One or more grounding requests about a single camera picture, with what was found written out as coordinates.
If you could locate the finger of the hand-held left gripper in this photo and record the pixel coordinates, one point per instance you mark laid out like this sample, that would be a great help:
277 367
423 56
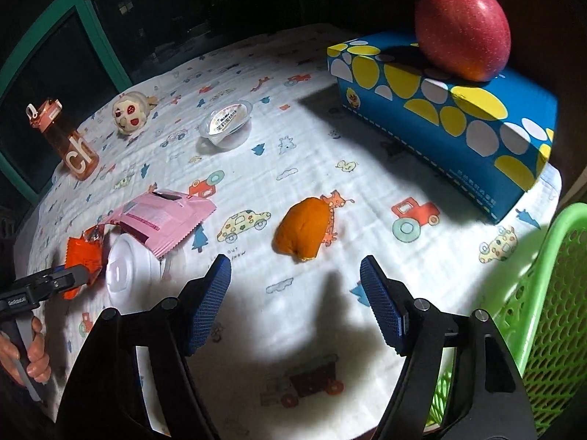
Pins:
66 277

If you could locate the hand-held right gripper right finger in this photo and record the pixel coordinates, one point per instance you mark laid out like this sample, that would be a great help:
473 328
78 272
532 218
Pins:
383 305

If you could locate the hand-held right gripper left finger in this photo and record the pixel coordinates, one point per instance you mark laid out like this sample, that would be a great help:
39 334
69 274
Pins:
208 305

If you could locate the orange snack wrapper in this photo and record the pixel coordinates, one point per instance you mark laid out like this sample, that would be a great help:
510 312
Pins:
85 252

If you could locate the pink snack wrapper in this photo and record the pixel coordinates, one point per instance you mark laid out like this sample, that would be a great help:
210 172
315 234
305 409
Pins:
156 220

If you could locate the orange peel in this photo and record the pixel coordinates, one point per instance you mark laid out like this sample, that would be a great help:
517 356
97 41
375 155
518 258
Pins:
302 229

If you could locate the green plastic basket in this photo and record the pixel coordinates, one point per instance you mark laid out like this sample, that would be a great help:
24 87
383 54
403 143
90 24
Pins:
550 284

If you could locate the person's left hand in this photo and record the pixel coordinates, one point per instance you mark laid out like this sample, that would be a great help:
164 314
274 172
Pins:
39 357

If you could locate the orange plastic water bottle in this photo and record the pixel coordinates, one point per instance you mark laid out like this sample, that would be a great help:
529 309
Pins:
75 151

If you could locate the round plush toy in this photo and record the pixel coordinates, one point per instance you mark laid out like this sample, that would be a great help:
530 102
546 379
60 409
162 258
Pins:
130 114

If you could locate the blue dotted tissue box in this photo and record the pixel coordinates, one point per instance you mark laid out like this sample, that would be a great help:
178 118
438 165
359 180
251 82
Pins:
458 146

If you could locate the printed white blanket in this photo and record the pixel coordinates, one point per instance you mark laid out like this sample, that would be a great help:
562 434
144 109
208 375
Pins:
298 146

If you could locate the sealed clear jelly cup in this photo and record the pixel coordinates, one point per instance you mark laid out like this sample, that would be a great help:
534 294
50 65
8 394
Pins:
227 119

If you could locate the red apple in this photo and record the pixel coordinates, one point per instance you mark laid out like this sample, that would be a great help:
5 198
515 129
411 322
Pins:
463 32

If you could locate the green window frame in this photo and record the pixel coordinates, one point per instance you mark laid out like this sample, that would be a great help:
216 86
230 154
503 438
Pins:
91 23

